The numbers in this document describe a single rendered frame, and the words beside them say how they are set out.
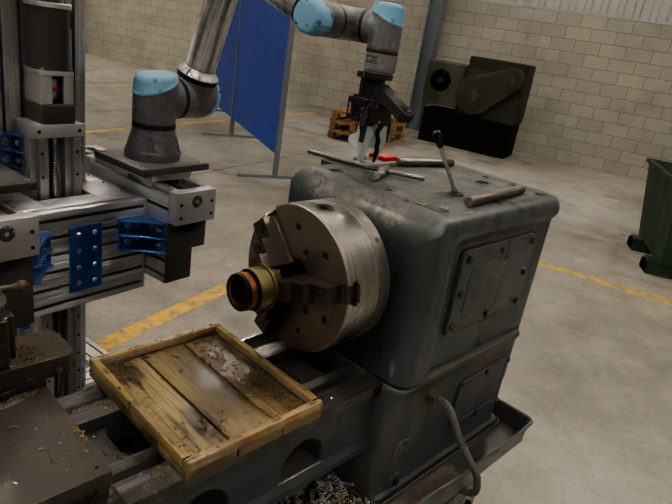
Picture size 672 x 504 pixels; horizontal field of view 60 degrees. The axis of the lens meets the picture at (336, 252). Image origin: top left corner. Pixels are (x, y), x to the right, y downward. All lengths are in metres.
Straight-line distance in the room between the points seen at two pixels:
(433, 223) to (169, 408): 0.61
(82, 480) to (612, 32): 10.67
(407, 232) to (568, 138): 10.00
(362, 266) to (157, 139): 0.77
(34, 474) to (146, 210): 0.93
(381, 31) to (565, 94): 9.78
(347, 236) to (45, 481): 0.64
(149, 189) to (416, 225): 0.78
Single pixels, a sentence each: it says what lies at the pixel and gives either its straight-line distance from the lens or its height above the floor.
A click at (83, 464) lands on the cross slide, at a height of 0.97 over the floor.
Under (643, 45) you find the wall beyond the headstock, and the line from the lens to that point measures 11.03.
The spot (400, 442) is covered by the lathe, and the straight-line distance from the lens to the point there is 1.44.
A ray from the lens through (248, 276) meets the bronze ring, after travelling 1.11.
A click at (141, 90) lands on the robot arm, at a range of 1.66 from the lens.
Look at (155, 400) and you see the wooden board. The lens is 1.17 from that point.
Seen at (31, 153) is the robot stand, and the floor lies 1.18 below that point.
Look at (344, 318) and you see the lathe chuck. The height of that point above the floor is 1.06.
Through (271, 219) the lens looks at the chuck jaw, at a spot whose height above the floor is 1.19.
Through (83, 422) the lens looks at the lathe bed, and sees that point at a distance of 1.16.
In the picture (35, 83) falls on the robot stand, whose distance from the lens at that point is 1.62.
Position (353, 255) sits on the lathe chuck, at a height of 1.18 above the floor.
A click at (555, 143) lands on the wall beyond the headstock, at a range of 11.17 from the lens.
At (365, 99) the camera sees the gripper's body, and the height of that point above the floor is 1.43.
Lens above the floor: 1.57
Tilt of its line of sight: 21 degrees down
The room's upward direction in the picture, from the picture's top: 9 degrees clockwise
